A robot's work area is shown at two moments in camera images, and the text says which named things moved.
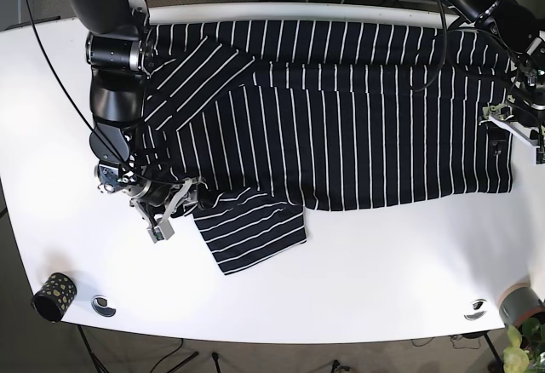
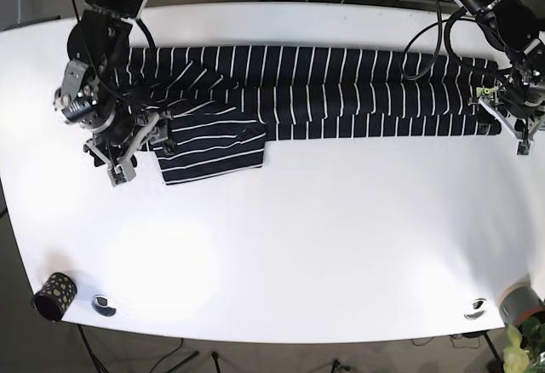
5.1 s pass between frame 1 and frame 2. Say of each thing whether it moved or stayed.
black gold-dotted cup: stayed
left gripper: moved
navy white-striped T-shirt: moved
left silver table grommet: stayed
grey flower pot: stayed
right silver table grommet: stayed
